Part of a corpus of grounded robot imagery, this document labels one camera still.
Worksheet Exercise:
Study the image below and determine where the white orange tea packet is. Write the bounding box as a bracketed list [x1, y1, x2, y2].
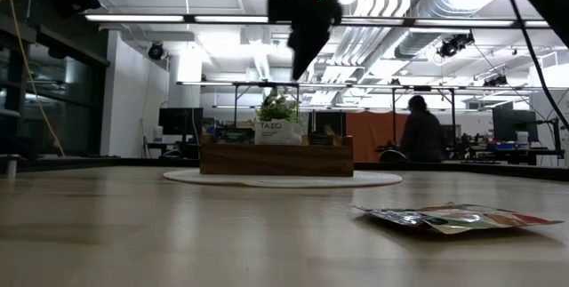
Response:
[253, 118, 303, 147]

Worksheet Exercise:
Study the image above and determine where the dark foil tea packet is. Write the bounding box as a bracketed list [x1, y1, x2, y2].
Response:
[212, 127, 256, 146]

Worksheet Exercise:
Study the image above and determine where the wooden three-compartment box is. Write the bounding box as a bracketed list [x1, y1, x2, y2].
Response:
[199, 134, 355, 178]

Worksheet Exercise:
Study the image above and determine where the round white woven placemat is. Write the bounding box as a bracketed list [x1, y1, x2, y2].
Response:
[163, 169, 404, 189]

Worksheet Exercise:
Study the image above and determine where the black monitor on arm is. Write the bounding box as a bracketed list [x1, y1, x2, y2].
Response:
[492, 102, 540, 144]

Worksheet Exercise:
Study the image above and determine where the long ceiling light strip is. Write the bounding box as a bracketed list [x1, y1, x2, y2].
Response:
[84, 13, 552, 29]

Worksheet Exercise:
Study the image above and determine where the black partition panel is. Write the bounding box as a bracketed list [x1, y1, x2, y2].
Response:
[313, 111, 347, 137]

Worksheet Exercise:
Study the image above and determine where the orange partition panel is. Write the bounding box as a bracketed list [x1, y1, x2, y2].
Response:
[345, 111, 410, 163]

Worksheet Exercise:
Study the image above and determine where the person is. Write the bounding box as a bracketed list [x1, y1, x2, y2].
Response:
[398, 94, 447, 163]

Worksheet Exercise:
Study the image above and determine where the black ceiling spotlight cluster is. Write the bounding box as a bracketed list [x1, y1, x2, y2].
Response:
[437, 32, 476, 60]

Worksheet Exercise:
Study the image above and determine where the black computer monitor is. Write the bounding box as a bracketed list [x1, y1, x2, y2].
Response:
[158, 107, 204, 136]

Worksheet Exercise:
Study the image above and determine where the yellow hanging cable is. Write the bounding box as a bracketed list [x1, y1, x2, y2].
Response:
[0, 0, 67, 157]

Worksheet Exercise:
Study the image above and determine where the silver ventilation duct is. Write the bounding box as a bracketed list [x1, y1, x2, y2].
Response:
[393, 0, 503, 60]

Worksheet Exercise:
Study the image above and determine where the black metal rack frame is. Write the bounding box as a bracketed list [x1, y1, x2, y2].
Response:
[233, 81, 458, 146]

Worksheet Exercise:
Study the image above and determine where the short white post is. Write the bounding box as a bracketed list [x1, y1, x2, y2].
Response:
[4, 153, 18, 179]

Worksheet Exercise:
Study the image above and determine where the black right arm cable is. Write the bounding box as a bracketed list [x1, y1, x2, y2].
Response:
[503, 0, 569, 133]

